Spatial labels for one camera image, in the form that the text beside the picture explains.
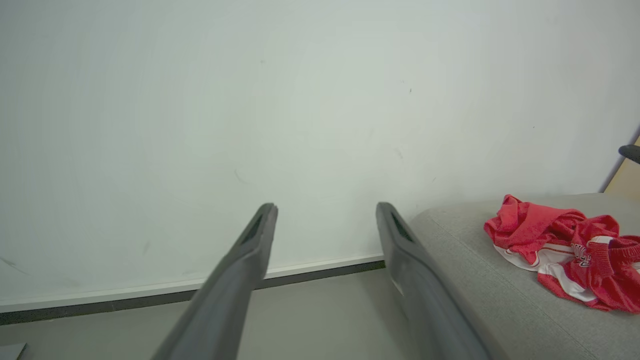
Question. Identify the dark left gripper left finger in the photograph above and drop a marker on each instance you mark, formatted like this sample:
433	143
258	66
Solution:
225	290

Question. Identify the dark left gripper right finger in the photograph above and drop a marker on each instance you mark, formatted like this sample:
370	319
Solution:
425	300

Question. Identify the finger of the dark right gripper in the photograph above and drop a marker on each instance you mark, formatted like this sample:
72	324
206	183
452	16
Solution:
632	153

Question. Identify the red and white jersey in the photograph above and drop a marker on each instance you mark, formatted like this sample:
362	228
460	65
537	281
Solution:
575	250

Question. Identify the tan wooden panel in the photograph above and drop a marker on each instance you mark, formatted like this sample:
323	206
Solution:
627	182

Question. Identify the grey fabric sofa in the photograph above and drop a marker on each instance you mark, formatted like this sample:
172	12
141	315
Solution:
490	300

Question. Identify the grey flat floor plate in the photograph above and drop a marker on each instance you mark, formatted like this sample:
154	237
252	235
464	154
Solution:
11	352

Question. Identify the white wall baseboard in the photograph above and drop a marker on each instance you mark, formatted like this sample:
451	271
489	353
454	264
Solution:
150	295

